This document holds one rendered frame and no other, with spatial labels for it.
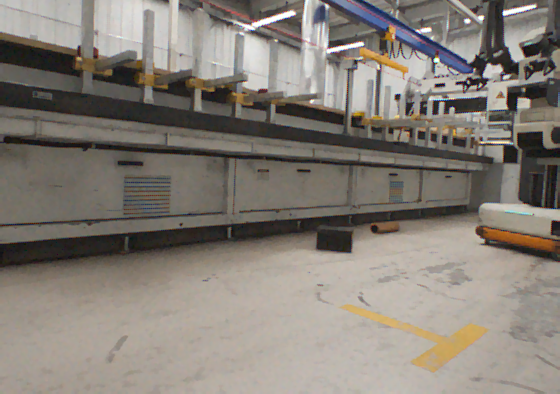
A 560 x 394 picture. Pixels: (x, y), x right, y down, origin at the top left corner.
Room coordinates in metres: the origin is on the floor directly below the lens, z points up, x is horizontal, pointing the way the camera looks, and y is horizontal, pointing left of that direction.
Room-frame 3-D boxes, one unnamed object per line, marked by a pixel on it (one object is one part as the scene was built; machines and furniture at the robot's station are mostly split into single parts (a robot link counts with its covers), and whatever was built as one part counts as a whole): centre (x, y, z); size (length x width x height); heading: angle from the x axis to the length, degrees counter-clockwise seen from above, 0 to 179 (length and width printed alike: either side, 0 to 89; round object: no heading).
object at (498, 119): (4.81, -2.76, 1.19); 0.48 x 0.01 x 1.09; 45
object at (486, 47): (2.61, -1.31, 1.40); 0.11 x 0.06 x 0.43; 22
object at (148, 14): (1.75, 0.57, 0.86); 0.04 x 0.04 x 0.48; 45
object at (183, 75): (1.71, 0.48, 0.80); 0.43 x 0.03 x 0.04; 45
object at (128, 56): (1.54, 0.66, 0.81); 0.43 x 0.03 x 0.04; 45
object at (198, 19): (1.93, 0.40, 0.94); 0.04 x 0.04 x 0.48; 45
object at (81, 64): (1.59, 0.74, 0.81); 0.14 x 0.06 x 0.05; 135
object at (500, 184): (5.58, -2.52, 0.95); 1.65 x 0.70 x 1.90; 45
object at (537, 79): (2.47, -1.54, 0.99); 0.28 x 0.16 x 0.22; 22
